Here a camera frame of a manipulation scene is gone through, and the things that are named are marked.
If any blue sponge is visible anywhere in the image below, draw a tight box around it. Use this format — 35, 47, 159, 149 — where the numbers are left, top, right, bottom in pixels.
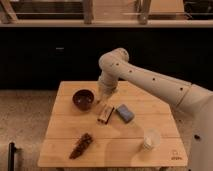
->
116, 104, 134, 123

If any white paper cup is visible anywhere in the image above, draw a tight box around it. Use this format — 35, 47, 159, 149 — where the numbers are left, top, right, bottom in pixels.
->
143, 129, 161, 150

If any brown pine cone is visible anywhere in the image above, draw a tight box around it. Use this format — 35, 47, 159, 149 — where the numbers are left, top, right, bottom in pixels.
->
69, 133, 93, 159

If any dark purple bowl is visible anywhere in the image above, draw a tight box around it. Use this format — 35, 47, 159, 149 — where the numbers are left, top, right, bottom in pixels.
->
72, 89, 94, 111

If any wooden folding table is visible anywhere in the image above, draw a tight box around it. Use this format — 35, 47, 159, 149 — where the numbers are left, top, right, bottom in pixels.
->
38, 81, 188, 168

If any small wooden box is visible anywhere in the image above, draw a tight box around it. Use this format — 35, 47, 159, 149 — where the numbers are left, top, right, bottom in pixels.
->
98, 105, 114, 124

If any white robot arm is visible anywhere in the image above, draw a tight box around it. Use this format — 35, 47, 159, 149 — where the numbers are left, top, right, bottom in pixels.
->
98, 48, 213, 171

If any black bar on floor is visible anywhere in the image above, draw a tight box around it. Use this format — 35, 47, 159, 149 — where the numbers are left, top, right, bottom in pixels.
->
8, 142, 16, 171

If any wooden shelf frame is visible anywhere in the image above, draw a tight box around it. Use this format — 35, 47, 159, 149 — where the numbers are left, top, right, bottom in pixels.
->
0, 0, 213, 28

